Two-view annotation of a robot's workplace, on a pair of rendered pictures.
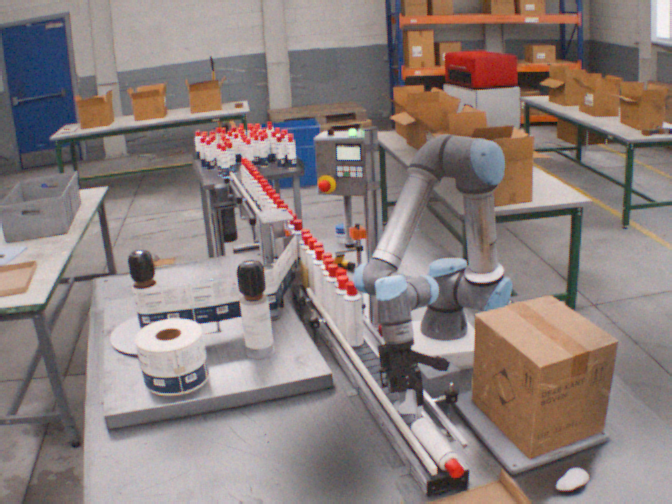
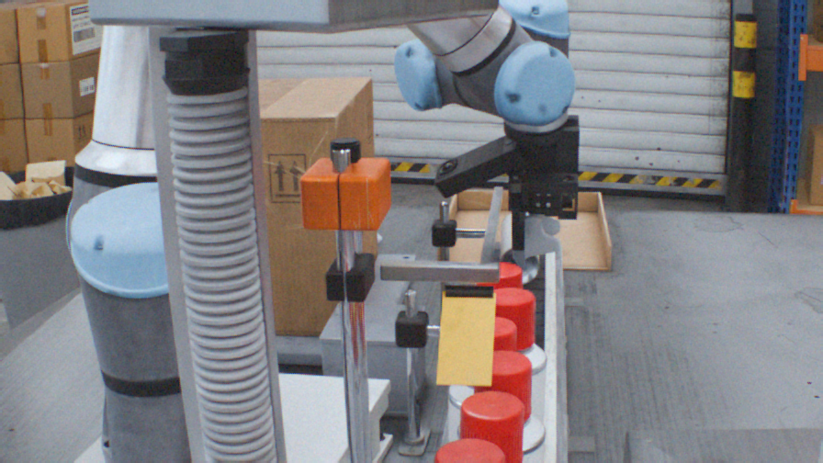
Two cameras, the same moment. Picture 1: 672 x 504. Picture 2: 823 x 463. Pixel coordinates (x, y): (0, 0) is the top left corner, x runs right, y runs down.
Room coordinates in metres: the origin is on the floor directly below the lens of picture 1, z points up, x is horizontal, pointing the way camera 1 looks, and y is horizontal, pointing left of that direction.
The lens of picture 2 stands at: (2.45, 0.16, 1.32)
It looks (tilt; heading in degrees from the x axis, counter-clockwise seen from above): 18 degrees down; 204
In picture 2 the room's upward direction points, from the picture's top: 1 degrees counter-clockwise
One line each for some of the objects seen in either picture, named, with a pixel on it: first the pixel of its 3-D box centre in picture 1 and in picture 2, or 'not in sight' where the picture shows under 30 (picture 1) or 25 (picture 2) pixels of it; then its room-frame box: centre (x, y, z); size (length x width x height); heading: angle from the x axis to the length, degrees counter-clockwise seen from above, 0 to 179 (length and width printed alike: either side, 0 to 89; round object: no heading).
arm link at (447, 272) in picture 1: (448, 281); (147, 275); (1.88, -0.34, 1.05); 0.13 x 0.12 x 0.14; 47
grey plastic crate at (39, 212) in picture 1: (42, 205); not in sight; (3.62, 1.72, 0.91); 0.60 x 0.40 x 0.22; 11
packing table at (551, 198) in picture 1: (463, 213); not in sight; (4.43, -0.90, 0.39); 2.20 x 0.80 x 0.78; 8
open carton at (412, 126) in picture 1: (425, 122); not in sight; (4.85, -0.71, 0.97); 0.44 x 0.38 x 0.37; 103
